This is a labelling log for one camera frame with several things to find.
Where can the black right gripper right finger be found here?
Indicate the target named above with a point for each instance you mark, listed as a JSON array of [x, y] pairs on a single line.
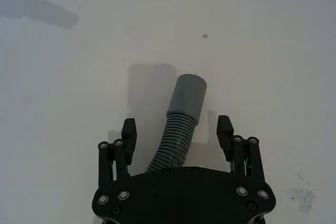
[[225, 134]]

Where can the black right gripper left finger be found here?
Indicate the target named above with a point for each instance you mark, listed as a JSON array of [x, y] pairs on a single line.
[[127, 140]]

